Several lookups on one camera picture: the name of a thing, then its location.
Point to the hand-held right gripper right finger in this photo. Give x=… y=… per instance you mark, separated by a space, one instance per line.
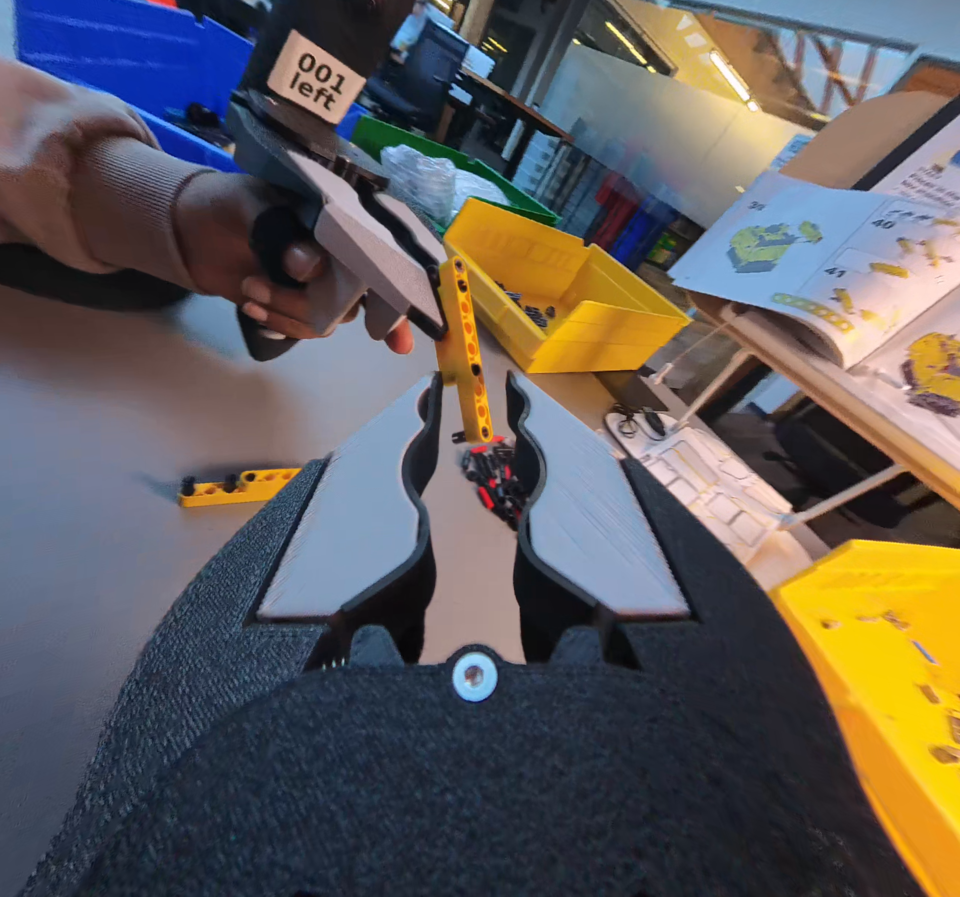
x=600 y=537

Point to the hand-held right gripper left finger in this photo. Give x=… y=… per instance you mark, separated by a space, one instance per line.
x=352 y=537

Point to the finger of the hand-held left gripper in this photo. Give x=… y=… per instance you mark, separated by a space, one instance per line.
x=409 y=222
x=360 y=244

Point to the short yellow beam with pins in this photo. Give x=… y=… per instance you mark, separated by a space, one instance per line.
x=240 y=488

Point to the long yellow perforated beam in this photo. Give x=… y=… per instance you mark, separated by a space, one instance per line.
x=469 y=372

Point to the person's left forearm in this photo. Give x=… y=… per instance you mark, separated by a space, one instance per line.
x=97 y=184

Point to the grey desk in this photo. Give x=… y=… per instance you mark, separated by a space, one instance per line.
x=112 y=424

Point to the person's left hand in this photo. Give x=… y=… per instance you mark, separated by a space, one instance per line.
x=217 y=237

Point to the clear plastic bag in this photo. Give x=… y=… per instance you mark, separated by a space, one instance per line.
x=420 y=177

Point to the green plastic bin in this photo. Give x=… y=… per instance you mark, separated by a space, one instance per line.
x=420 y=143

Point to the black mesh office chair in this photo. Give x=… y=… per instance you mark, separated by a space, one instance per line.
x=427 y=64

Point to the pile of black red pins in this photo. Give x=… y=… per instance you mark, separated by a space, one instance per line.
x=495 y=481

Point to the white sticker sheet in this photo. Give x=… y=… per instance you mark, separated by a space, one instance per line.
x=712 y=484

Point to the heap of dark grey plates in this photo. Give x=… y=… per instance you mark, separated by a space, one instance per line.
x=529 y=308

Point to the dark background table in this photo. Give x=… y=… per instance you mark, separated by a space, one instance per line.
x=517 y=106

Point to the yellow plastic bin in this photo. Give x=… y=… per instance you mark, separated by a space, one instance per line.
x=600 y=327

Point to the blue plastic bin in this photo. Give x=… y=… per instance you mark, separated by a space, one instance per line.
x=112 y=42

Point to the yellow bin with divider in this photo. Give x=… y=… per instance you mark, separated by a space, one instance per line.
x=862 y=597

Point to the black wrist rest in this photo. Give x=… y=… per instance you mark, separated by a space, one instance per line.
x=75 y=286

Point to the heap of assorted small parts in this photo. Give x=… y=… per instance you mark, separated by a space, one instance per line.
x=930 y=687

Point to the open instruction booklet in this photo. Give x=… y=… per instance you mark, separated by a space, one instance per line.
x=810 y=237

